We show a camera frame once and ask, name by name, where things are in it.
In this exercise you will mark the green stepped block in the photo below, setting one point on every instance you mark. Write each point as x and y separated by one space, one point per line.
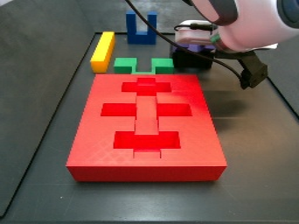
127 66

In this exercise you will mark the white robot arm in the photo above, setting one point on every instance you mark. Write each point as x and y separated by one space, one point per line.
280 13

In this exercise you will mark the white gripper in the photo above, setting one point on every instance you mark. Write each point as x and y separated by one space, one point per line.
239 36

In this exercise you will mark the blue U-shaped block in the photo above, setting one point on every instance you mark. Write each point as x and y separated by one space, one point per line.
137 37

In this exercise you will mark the red puzzle board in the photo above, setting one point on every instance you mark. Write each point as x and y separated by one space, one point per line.
145 131

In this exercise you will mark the purple U-shaped block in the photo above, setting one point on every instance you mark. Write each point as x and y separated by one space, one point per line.
192 48

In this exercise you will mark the yellow long bar block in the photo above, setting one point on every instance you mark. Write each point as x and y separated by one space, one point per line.
100 57

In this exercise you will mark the black camera on mount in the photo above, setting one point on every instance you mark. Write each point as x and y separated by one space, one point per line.
253 68

